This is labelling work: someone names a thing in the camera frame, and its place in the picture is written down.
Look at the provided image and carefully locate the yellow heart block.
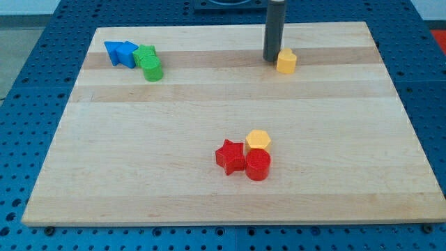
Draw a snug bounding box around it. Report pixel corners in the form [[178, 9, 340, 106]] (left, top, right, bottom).
[[276, 48, 297, 74]]

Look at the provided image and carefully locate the yellow hexagon block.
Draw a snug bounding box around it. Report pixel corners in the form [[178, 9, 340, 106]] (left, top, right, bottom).
[[245, 130, 272, 153]]

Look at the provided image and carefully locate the red star block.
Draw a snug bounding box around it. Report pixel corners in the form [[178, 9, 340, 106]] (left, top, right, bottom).
[[215, 139, 245, 176]]

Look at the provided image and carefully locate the red cylinder block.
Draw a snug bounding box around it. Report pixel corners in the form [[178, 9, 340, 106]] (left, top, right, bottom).
[[245, 149, 271, 181]]

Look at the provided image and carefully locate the green cylinder block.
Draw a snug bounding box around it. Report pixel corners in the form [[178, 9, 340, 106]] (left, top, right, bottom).
[[140, 56, 164, 82]]

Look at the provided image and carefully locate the light wooden board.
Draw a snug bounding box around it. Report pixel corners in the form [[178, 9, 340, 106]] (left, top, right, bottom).
[[22, 22, 445, 227]]

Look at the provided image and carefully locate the green star block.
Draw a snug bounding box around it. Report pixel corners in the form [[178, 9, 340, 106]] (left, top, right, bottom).
[[132, 45, 157, 67]]

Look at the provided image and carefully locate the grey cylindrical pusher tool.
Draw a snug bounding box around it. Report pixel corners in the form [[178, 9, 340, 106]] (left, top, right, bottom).
[[263, 0, 286, 62]]

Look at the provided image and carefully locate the blue cube block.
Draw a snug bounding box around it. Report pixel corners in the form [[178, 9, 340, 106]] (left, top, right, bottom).
[[116, 41, 139, 68]]

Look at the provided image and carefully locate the blue triangle block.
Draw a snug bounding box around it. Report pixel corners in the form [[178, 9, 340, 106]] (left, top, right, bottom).
[[104, 41, 123, 66]]

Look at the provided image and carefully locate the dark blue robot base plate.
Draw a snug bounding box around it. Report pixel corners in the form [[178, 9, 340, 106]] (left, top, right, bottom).
[[192, 0, 268, 12]]

